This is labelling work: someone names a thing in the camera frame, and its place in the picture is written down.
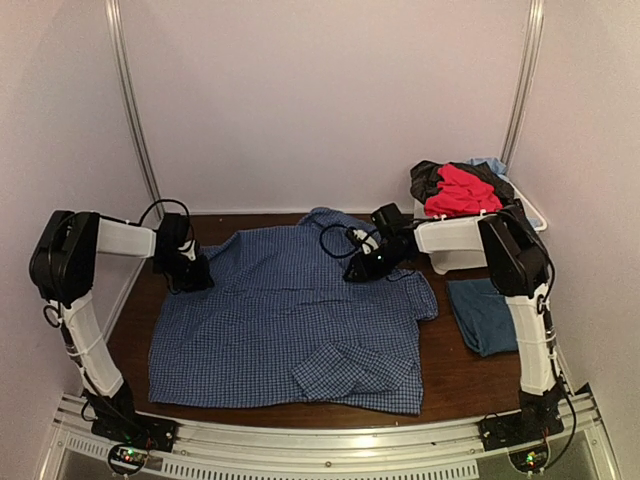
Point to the right aluminium corner post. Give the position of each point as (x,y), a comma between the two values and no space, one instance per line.
(529,59)

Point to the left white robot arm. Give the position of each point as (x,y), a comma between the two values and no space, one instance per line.
(62,268)

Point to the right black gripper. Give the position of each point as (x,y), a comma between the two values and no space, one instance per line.
(364,273)

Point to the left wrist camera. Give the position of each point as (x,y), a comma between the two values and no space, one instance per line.
(190,250)

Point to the white plastic laundry bin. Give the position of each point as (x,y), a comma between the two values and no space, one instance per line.
(457,243)

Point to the black garment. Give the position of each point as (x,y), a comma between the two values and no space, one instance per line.
(425,177)

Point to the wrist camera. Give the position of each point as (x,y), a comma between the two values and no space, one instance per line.
(361,240)
(190,250)

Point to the front aluminium rail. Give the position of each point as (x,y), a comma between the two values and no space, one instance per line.
(442,450)

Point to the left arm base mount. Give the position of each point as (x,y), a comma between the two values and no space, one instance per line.
(116,419)

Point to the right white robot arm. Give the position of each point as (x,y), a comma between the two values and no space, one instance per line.
(518,263)

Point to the blue checkered shirt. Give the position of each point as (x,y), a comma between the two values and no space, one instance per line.
(281,325)

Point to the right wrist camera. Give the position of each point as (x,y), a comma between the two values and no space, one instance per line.
(361,240)

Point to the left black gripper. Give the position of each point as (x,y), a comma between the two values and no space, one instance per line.
(200,281)

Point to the left aluminium corner post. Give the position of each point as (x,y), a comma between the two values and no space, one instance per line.
(119,47)

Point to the light blue garment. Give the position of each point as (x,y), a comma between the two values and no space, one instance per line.
(496,166)

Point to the red garment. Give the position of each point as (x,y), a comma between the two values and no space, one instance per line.
(460,193)

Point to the aluminium corner post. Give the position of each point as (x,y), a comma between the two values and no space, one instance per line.
(529,59)
(119,47)

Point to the blue polo shirt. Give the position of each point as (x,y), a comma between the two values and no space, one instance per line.
(482,316)

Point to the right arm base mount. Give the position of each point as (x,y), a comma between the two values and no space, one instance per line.
(537,417)

